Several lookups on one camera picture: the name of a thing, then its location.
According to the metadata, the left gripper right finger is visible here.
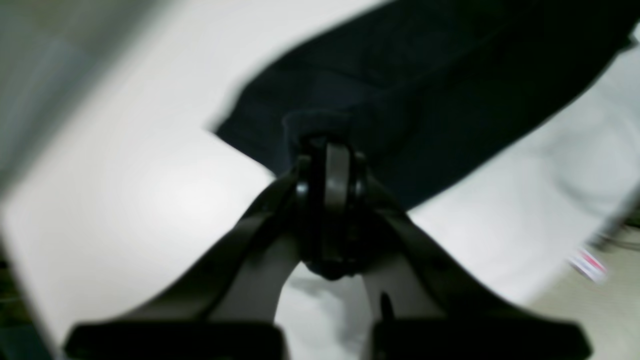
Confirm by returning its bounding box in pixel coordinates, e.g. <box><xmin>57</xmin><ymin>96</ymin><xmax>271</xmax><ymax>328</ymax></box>
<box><xmin>325</xmin><ymin>143</ymin><xmax>592</xmax><ymax>360</ymax></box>

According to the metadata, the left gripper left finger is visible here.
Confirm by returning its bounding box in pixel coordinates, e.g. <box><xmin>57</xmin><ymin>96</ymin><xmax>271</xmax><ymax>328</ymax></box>
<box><xmin>65</xmin><ymin>150</ymin><xmax>329</xmax><ymax>360</ymax></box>

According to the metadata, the black t-shirt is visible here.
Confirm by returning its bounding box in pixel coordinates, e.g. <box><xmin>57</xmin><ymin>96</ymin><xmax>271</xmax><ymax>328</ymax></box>
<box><xmin>215</xmin><ymin>0</ymin><xmax>639</xmax><ymax>209</ymax></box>

